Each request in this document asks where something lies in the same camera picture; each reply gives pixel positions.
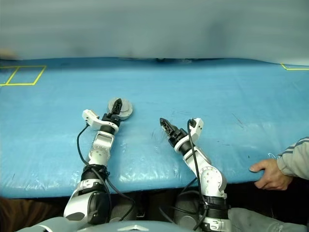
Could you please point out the yellow tape corner mark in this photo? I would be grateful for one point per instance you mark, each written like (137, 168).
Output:
(298, 68)

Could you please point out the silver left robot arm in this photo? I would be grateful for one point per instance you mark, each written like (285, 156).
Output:
(100, 149)

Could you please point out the grey hinged motor lid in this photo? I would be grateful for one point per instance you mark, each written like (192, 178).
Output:
(126, 107)

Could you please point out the bare person hand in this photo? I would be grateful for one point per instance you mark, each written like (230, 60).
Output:
(274, 175)

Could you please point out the grey striped sleeve forearm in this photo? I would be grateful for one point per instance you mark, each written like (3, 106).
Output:
(295, 159)

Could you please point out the small dark object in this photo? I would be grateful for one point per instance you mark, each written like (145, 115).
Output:
(160, 60)

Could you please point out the grey robot torso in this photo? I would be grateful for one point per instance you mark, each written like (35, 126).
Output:
(135, 228)

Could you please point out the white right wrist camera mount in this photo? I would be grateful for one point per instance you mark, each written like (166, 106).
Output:
(199, 130)

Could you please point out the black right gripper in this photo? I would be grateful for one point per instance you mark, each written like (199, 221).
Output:
(178, 138)

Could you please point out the grey fabric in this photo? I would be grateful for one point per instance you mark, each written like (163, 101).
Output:
(265, 222)

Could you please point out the dark grey rounded shape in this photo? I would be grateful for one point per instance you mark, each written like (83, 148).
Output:
(123, 213)
(186, 212)

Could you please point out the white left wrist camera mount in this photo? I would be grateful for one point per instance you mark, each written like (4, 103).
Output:
(94, 120)

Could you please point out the yellow tape squares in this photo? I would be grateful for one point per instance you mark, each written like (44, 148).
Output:
(21, 84)

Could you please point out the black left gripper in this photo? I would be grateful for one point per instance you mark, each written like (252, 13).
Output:
(111, 118)

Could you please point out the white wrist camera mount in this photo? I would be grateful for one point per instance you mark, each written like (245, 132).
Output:
(199, 130)
(94, 120)

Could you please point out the blue plastic table cover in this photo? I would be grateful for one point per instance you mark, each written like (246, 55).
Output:
(217, 96)

